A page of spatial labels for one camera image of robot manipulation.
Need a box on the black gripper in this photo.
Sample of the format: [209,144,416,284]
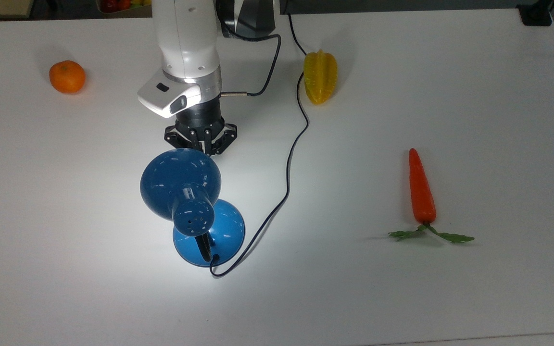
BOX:
[164,94,238,156]

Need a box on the black lamp power cable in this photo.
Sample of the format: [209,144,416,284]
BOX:
[209,13,310,277]

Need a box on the yellow starfruit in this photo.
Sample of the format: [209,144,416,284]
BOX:
[303,49,338,106]

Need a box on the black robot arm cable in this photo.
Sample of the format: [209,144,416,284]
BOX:
[218,24,282,98]

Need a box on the black table clamp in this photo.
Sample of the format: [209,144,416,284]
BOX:
[516,0,554,26]

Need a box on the bowl of toy fruit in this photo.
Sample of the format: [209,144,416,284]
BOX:
[95,0,153,14]

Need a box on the orange carrot with green leaves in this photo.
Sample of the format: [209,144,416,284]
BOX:
[388,148,475,244]

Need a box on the blue desk lamp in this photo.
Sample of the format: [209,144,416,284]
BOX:
[140,148,246,268]

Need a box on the orange tangerine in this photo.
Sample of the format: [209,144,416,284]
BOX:
[49,60,87,94]

